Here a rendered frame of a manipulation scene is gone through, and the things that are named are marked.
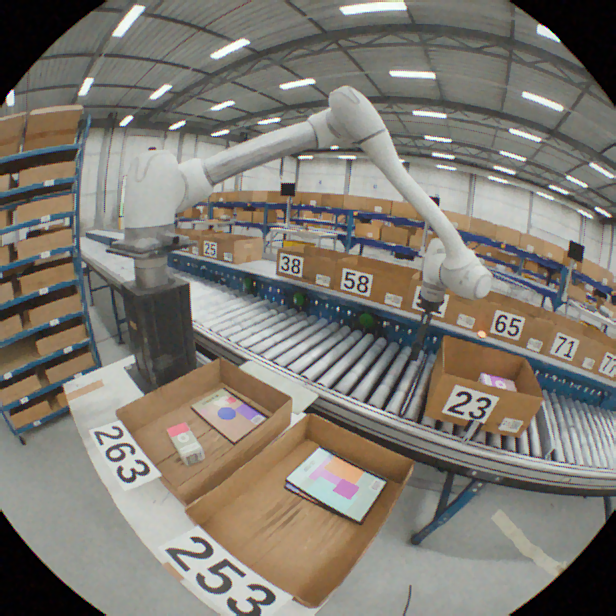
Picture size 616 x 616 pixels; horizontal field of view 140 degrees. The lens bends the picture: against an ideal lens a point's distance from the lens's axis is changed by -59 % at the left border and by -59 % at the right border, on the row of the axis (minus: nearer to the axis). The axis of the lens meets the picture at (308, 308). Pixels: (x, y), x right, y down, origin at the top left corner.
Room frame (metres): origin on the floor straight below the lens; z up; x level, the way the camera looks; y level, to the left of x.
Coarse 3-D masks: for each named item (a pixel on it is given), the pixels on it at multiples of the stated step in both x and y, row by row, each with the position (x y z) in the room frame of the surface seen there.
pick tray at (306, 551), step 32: (288, 448) 0.40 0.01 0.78; (352, 448) 0.40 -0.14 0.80; (384, 448) 0.36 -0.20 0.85; (224, 480) 0.25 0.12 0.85; (256, 480) 0.31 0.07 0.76; (192, 512) 0.16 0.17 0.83; (224, 512) 0.21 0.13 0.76; (256, 512) 0.23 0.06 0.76; (288, 512) 0.24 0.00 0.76; (320, 512) 0.24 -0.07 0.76; (384, 512) 0.23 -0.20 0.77; (224, 544) 0.13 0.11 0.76; (256, 544) 0.15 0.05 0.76; (288, 544) 0.16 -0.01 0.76; (320, 544) 0.16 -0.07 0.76; (352, 544) 0.16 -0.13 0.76; (288, 576) 0.08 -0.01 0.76; (320, 576) 0.08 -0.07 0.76
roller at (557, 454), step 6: (546, 396) 0.60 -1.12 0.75; (546, 402) 0.57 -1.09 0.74; (546, 408) 0.54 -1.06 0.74; (552, 414) 0.48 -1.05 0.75; (552, 420) 0.45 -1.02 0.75; (552, 426) 0.42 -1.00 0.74; (552, 432) 0.39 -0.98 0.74; (558, 432) 0.37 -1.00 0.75; (558, 438) 0.34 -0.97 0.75; (558, 444) 0.32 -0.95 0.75; (552, 450) 0.32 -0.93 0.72; (558, 450) 0.29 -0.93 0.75; (552, 456) 0.29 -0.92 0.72; (558, 456) 0.27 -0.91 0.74; (558, 462) 0.24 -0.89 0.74; (564, 462) 0.23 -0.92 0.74
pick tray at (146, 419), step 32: (192, 384) 0.56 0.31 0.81; (224, 384) 0.64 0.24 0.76; (256, 384) 0.58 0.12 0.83; (128, 416) 0.36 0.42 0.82; (160, 416) 0.44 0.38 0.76; (192, 416) 0.48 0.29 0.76; (288, 416) 0.50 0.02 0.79; (160, 448) 0.34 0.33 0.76; (224, 448) 0.39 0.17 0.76; (256, 448) 0.39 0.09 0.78; (160, 480) 0.24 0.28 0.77; (192, 480) 0.23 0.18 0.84
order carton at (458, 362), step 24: (456, 360) 0.80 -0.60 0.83; (480, 360) 0.75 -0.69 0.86; (504, 360) 0.71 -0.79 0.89; (432, 384) 0.67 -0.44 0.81; (456, 384) 0.55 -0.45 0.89; (480, 384) 0.52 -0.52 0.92; (528, 384) 0.55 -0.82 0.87; (432, 408) 0.57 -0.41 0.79; (504, 408) 0.46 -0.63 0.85; (528, 408) 0.43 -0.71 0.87; (504, 432) 0.44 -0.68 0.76
